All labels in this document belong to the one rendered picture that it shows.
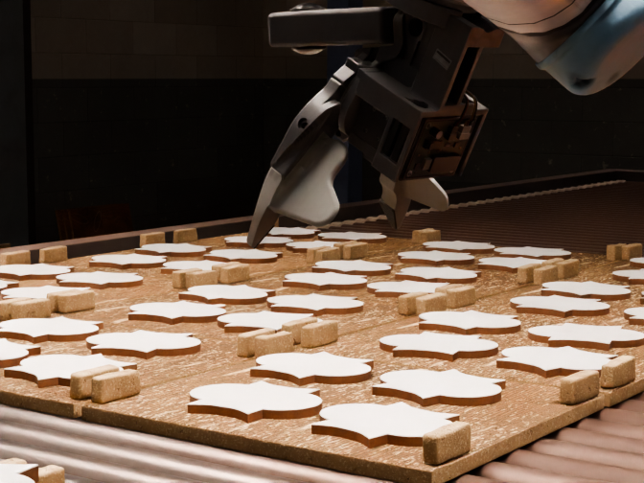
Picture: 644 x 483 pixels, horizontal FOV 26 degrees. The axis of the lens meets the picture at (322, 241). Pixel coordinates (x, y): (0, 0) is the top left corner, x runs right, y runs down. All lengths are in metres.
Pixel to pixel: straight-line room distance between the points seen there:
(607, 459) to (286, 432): 0.30
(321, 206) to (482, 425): 0.47
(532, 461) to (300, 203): 0.46
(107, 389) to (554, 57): 0.80
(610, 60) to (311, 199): 0.26
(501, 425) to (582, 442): 0.09
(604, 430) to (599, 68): 0.74
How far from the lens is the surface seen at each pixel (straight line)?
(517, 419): 1.37
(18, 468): 0.91
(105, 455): 1.33
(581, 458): 1.33
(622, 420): 1.47
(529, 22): 0.69
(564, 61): 0.74
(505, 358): 1.60
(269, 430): 1.31
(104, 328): 1.85
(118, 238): 2.76
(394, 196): 1.04
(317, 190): 0.93
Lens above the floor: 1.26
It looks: 7 degrees down
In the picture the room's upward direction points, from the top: straight up
